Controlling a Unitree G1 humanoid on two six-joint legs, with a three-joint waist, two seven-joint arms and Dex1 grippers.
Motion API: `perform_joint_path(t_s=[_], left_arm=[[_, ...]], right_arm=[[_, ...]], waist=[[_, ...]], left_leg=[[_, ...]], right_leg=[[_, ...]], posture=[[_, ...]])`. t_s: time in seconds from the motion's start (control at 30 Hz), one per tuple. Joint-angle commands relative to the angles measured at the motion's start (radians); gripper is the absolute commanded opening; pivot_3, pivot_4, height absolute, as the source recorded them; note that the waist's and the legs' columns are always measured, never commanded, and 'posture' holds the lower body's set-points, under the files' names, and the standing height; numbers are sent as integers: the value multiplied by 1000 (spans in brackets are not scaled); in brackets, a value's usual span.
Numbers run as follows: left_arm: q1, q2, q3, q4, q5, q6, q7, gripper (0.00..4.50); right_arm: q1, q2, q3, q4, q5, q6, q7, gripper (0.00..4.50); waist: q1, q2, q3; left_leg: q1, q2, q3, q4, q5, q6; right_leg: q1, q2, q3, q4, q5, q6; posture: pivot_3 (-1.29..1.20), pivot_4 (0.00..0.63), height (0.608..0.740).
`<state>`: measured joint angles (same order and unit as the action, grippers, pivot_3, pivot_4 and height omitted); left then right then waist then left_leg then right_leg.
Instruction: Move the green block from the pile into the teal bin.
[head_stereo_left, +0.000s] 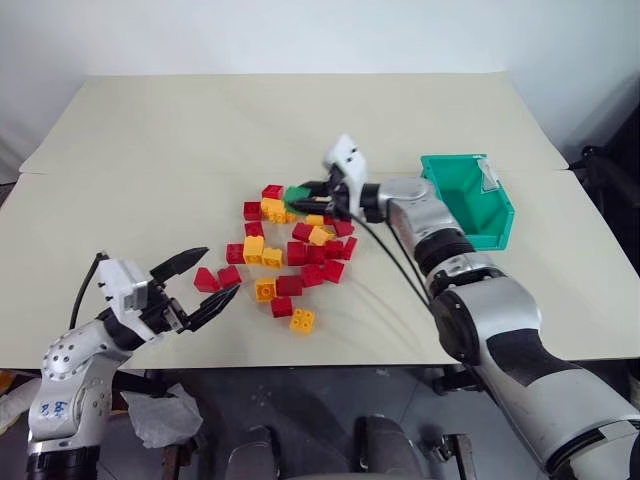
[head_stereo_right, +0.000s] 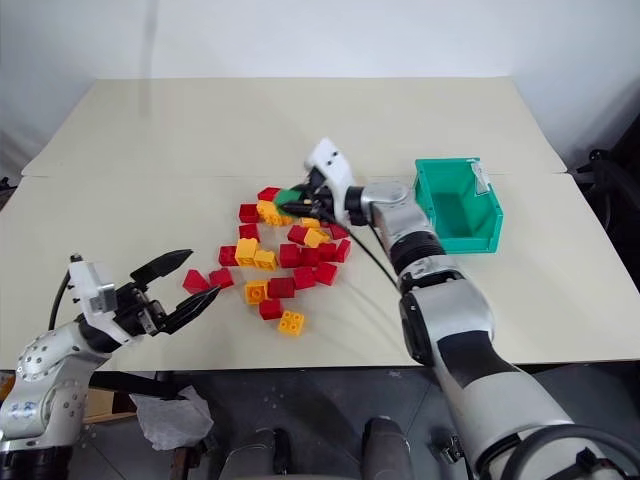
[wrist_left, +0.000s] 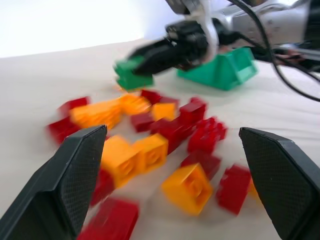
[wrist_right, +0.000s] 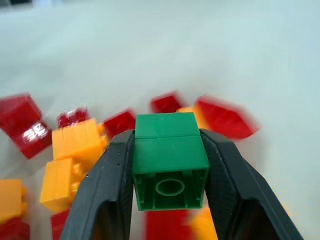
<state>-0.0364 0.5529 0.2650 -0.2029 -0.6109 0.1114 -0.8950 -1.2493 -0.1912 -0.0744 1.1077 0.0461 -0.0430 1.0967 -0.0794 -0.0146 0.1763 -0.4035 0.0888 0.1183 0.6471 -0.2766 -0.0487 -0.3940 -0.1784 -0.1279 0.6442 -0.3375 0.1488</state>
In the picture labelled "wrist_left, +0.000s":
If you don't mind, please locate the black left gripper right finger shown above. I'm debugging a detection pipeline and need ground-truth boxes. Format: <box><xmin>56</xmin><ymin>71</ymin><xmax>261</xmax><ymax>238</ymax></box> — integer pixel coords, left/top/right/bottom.
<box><xmin>238</xmin><ymin>126</ymin><xmax>320</xmax><ymax>240</ymax></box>

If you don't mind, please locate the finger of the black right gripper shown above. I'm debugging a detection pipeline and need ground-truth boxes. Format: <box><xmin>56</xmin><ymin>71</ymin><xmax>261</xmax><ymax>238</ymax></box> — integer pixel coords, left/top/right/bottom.
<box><xmin>134</xmin><ymin>48</ymin><xmax>181</xmax><ymax>76</ymax></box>
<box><xmin>126</xmin><ymin>36</ymin><xmax>176</xmax><ymax>62</ymax></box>

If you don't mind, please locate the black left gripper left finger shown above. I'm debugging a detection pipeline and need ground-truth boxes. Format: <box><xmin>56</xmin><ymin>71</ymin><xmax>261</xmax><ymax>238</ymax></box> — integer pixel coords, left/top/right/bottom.
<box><xmin>0</xmin><ymin>124</ymin><xmax>108</xmax><ymax>240</ymax></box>

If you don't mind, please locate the green toy block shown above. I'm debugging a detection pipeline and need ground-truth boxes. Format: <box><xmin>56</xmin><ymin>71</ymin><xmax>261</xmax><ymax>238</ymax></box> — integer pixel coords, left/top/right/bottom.
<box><xmin>113</xmin><ymin>55</ymin><xmax>155</xmax><ymax>91</ymax></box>

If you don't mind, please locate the red toy block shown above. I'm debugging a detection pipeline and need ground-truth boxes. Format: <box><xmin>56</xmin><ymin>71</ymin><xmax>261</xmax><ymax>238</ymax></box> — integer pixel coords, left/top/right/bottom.
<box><xmin>130</xmin><ymin>113</ymin><xmax>156</xmax><ymax>133</ymax></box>
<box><xmin>159</xmin><ymin>96</ymin><xmax>181</xmax><ymax>106</ymax></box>
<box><xmin>178</xmin><ymin>97</ymin><xmax>208</xmax><ymax>124</ymax></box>
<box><xmin>139</xmin><ymin>89</ymin><xmax>162</xmax><ymax>105</ymax></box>
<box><xmin>215</xmin><ymin>164</ymin><xmax>252</xmax><ymax>216</ymax></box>
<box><xmin>180</xmin><ymin>150</ymin><xmax>222</xmax><ymax>180</ymax></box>
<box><xmin>149</xmin><ymin>118</ymin><xmax>196</xmax><ymax>154</ymax></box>
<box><xmin>90</xmin><ymin>168</ymin><xmax>116</xmax><ymax>207</ymax></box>
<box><xmin>76</xmin><ymin>198</ymin><xmax>140</xmax><ymax>240</ymax></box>
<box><xmin>46</xmin><ymin>115</ymin><xmax>81</xmax><ymax>145</ymax></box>
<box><xmin>187</xmin><ymin>116</ymin><xmax>228</xmax><ymax>154</ymax></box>
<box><xmin>57</xmin><ymin>96</ymin><xmax>92</xmax><ymax>117</ymax></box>

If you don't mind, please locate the teal plastic bin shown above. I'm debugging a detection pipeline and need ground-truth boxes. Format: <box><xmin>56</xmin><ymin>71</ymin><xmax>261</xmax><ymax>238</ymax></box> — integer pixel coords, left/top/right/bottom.
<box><xmin>175</xmin><ymin>46</ymin><xmax>260</xmax><ymax>92</ymax></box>

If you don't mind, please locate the long orange toy block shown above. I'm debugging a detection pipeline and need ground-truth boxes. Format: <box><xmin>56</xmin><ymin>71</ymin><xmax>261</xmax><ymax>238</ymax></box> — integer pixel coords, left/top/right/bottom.
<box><xmin>69</xmin><ymin>99</ymin><xmax>124</xmax><ymax>131</ymax></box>

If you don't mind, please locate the dark robot body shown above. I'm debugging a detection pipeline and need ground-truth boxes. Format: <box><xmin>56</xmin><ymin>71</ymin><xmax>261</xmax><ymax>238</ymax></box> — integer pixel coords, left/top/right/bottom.
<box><xmin>303</xmin><ymin>0</ymin><xmax>320</xmax><ymax>44</ymax></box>

